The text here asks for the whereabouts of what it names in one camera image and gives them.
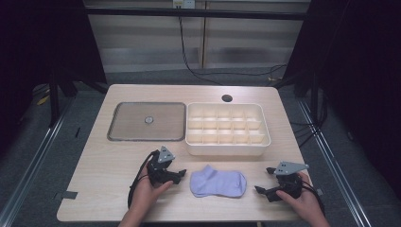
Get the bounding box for black metal stand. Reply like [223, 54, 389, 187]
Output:
[46, 70, 79, 128]
[293, 70, 320, 122]

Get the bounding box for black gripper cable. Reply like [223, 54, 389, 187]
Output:
[127, 149, 161, 210]
[301, 181, 326, 217]

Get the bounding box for person's right hand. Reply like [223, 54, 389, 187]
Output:
[276, 172, 325, 221]

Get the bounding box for dark curtain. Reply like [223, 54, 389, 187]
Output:
[282, 0, 401, 200]
[0, 0, 108, 155]

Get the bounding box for cream divided storage box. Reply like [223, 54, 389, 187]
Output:
[184, 101, 272, 157]

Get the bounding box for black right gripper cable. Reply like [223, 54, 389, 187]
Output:
[301, 181, 326, 217]

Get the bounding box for grey flat box lid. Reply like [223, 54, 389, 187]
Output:
[106, 101, 187, 143]

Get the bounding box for black floor cables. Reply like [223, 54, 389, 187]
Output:
[288, 94, 329, 149]

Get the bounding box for black wall cable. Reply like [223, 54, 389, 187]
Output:
[177, 15, 288, 87]

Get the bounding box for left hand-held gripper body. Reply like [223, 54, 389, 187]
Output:
[146, 145, 178, 187]

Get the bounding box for metal floor rail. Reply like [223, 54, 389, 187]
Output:
[0, 94, 74, 227]
[297, 99, 374, 227]

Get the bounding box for light purple sock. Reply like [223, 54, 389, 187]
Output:
[189, 164, 248, 199]

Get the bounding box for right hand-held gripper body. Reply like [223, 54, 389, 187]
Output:
[267, 161, 310, 202]

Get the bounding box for person's left hand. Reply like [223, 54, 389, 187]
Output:
[131, 171, 174, 214]

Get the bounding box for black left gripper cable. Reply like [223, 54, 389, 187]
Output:
[127, 149, 161, 210]

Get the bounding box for white wall outlet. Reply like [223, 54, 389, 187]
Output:
[172, 0, 197, 9]

